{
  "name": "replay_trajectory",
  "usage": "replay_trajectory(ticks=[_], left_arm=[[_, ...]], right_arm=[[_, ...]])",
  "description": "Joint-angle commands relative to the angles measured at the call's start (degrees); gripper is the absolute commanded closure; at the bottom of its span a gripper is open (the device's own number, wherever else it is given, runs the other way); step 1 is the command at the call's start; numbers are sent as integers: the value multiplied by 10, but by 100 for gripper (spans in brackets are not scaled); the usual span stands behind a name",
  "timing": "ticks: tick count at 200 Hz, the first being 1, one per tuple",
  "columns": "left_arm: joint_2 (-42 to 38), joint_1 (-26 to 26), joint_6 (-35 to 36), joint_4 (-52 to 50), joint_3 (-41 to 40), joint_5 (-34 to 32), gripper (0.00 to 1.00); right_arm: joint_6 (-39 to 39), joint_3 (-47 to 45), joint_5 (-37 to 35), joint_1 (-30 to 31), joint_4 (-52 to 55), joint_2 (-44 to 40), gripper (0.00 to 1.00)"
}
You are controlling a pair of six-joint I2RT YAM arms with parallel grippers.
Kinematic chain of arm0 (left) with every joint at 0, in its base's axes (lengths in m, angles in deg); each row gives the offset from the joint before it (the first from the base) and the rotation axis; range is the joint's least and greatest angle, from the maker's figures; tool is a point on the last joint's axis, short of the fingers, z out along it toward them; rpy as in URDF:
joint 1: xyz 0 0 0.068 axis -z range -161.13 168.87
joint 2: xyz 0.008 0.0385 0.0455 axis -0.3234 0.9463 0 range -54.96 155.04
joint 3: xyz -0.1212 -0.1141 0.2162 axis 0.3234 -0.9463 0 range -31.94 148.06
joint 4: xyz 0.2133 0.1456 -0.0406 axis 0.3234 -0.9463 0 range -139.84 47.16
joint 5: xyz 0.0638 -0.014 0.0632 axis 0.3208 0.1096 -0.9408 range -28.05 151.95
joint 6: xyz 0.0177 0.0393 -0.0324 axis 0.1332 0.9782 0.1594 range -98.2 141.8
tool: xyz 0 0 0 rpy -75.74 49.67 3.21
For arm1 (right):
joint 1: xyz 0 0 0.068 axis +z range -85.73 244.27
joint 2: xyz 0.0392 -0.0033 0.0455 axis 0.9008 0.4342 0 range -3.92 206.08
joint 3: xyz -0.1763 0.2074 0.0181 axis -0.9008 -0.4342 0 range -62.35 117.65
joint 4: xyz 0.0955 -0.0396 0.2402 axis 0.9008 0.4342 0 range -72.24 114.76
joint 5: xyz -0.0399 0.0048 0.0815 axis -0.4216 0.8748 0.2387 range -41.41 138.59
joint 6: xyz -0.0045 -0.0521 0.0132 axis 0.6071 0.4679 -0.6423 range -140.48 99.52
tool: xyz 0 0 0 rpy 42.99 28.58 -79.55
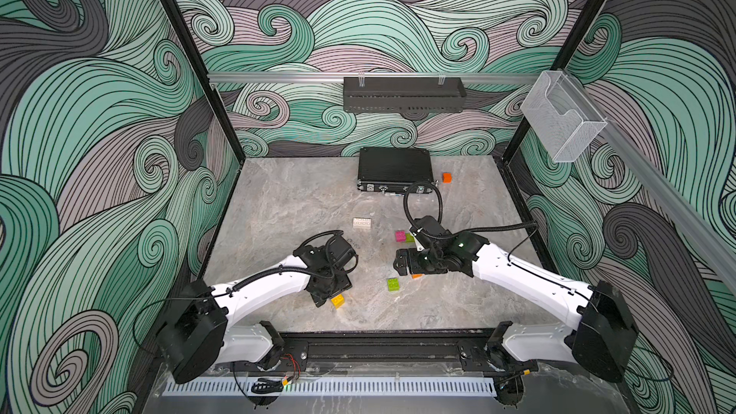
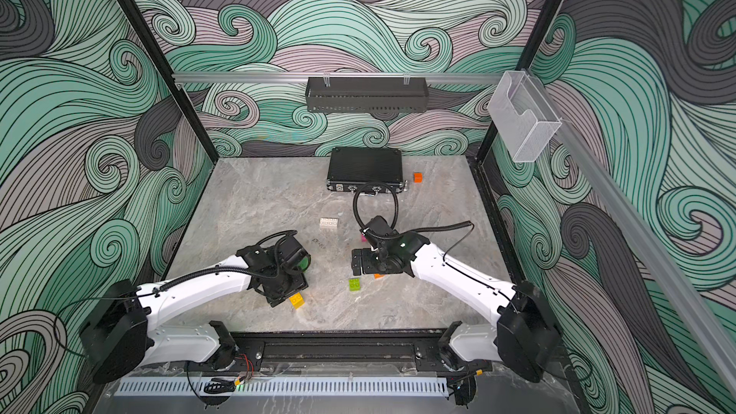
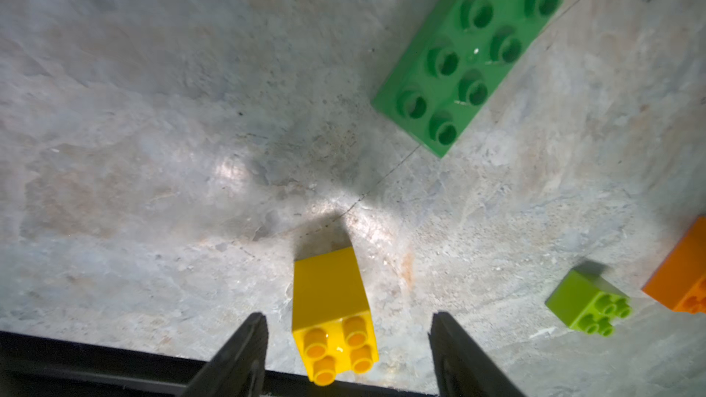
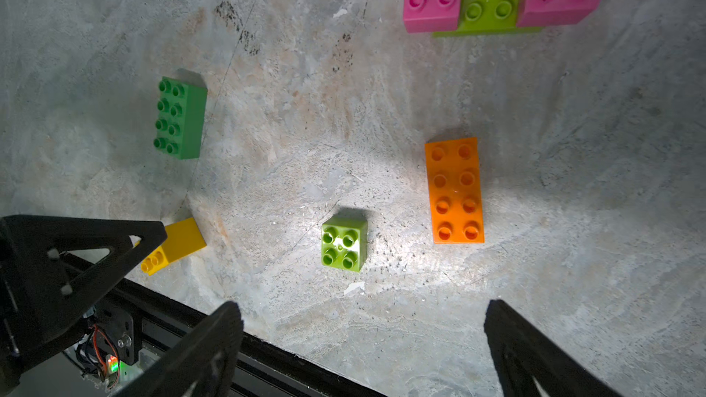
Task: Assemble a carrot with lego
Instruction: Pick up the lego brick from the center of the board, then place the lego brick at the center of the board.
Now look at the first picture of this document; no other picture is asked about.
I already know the clear plastic wall bin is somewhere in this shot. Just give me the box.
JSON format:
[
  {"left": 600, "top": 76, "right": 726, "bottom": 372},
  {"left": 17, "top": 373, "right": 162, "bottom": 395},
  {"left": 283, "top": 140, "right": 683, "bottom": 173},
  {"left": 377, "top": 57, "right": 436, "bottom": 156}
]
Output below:
[{"left": 521, "top": 70, "right": 608, "bottom": 163}]

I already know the aluminium wall rail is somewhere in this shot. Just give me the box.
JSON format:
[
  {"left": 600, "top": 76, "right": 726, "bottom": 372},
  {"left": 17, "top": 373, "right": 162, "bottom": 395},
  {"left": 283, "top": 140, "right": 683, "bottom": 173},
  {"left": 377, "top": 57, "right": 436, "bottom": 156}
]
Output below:
[
  {"left": 573, "top": 80, "right": 735, "bottom": 291},
  {"left": 208, "top": 71, "right": 539, "bottom": 85}
]

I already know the aluminium wall rail right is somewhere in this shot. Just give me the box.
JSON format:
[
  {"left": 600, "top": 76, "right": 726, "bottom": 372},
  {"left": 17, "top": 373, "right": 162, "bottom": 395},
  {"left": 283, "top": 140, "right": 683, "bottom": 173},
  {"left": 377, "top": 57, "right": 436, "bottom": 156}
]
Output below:
[{"left": 573, "top": 80, "right": 735, "bottom": 291}]

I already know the black wall-mounted tray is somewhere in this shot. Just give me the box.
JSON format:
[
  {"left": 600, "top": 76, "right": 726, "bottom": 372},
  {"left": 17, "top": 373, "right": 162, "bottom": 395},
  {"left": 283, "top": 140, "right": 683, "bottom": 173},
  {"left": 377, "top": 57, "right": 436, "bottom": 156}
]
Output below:
[{"left": 342, "top": 78, "right": 468, "bottom": 119}]

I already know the black case on table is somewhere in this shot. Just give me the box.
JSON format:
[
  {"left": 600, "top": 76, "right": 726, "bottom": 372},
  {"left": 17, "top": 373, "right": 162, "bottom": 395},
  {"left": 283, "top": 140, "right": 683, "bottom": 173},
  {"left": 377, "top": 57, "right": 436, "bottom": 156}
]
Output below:
[{"left": 356, "top": 147, "right": 435, "bottom": 195}]

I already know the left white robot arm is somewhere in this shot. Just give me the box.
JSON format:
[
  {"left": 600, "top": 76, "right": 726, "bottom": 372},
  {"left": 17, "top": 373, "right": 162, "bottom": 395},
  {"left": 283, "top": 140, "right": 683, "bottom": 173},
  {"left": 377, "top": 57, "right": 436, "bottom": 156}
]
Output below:
[{"left": 155, "top": 264, "right": 352, "bottom": 384}]

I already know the yellow lego brick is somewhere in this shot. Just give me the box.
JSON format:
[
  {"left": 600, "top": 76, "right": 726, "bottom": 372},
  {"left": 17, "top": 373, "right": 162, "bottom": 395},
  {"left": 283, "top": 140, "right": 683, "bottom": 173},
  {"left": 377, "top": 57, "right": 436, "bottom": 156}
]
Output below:
[{"left": 331, "top": 294, "right": 345, "bottom": 309}]

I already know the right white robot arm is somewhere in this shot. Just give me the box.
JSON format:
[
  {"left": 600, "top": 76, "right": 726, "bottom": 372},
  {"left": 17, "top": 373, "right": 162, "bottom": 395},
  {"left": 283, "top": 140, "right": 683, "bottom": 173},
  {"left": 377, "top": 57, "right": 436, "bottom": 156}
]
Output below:
[{"left": 393, "top": 241, "right": 639, "bottom": 383}]

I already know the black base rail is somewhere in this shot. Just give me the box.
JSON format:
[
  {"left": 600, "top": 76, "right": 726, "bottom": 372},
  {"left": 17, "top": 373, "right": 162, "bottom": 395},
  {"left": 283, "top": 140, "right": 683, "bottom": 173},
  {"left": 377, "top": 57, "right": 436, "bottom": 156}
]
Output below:
[{"left": 154, "top": 330, "right": 611, "bottom": 375}]

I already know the aluminium wall rail back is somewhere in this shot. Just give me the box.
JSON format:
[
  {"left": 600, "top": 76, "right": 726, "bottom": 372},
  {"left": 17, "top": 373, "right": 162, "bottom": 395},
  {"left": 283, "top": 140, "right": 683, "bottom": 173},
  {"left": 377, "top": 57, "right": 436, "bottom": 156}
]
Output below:
[{"left": 208, "top": 71, "right": 539, "bottom": 85}]

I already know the lime green small lego brick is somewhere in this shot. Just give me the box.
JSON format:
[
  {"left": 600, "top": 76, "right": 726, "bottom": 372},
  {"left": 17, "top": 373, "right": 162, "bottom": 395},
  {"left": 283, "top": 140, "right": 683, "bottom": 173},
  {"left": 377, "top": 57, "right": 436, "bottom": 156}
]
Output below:
[{"left": 386, "top": 278, "right": 401, "bottom": 291}]

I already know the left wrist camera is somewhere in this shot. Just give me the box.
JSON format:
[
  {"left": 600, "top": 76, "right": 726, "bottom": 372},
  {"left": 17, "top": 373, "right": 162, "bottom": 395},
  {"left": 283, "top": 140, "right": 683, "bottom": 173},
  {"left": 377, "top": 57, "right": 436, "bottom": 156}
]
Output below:
[{"left": 325, "top": 235, "right": 358, "bottom": 270}]

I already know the white lego brick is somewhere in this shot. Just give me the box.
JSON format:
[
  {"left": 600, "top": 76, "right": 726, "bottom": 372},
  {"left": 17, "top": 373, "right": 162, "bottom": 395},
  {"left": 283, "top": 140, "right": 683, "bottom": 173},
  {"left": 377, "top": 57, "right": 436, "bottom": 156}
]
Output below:
[{"left": 353, "top": 218, "right": 372, "bottom": 230}]

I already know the white slotted cable duct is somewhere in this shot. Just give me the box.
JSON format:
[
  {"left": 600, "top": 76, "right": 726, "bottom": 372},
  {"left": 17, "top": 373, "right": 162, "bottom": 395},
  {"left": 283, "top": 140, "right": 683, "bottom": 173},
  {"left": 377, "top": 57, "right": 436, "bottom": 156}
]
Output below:
[{"left": 160, "top": 376, "right": 496, "bottom": 398}]

